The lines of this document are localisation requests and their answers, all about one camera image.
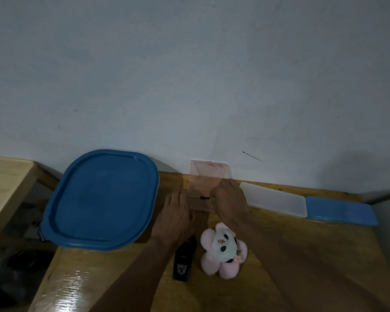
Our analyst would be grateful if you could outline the person's right hand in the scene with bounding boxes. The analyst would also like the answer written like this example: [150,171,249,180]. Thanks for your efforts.
[210,179,251,234]

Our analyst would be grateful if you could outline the person's left hand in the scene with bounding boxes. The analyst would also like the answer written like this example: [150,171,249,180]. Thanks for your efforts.
[150,190,196,251]

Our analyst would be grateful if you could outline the pink transparent case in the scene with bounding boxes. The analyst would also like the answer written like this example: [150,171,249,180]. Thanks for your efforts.
[187,160,231,213]

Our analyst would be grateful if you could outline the clear plastic case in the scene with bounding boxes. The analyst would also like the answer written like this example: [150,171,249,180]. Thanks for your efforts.
[240,182,308,218]

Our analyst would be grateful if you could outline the pink flower plush toy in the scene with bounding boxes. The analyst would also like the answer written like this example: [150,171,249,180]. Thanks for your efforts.
[200,222,249,280]

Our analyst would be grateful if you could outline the blue container lid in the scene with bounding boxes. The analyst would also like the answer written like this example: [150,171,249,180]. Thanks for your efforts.
[40,149,160,251]

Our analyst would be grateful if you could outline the blue plastic case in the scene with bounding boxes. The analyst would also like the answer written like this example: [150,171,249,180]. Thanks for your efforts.
[305,195,379,227]

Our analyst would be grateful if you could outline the person's left forearm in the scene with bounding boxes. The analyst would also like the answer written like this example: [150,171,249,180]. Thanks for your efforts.
[91,237,182,312]

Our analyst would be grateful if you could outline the person's right forearm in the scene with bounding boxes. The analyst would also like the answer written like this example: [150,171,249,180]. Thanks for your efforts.
[234,217,390,312]

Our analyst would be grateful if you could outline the black remote control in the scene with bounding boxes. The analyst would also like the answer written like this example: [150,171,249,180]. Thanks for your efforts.
[172,235,197,284]

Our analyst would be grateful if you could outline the wooden side table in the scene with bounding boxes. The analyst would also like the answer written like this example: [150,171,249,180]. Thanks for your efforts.
[0,155,59,250]

